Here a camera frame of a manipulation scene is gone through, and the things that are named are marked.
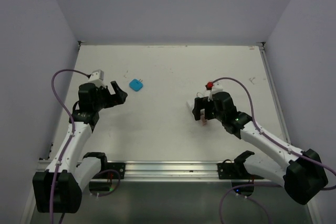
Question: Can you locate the blue plug adapter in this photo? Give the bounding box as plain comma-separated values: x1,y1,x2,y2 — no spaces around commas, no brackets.
129,79,143,92

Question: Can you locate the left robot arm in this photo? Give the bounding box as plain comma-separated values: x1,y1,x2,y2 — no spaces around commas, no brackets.
33,81,128,214

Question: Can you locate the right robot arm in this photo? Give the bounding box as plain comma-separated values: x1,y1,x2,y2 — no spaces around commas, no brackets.
187,92,328,205

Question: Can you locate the brown USB charger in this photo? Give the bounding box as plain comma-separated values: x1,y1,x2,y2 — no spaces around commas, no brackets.
201,114,207,126

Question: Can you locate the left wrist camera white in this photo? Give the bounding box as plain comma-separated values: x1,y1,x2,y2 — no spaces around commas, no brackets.
88,69,106,88

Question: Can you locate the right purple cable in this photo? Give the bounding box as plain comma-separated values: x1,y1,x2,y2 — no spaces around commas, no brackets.
212,77,336,224

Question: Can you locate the purple cable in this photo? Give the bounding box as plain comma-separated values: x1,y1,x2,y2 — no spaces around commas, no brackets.
49,69,121,224
212,77,336,224

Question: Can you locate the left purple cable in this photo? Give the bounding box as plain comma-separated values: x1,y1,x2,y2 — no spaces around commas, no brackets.
49,69,121,224

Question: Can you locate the right black base bracket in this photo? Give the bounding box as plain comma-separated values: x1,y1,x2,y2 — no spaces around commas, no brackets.
217,159,264,180

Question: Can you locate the black base bracket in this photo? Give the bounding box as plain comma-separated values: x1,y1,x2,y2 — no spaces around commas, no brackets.
107,162,126,180
217,159,264,180

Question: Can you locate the aluminium mounting rail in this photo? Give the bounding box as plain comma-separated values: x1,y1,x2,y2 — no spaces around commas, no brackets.
36,161,308,182

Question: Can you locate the left black base bracket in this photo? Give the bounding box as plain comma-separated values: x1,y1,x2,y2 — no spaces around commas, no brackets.
107,162,126,180

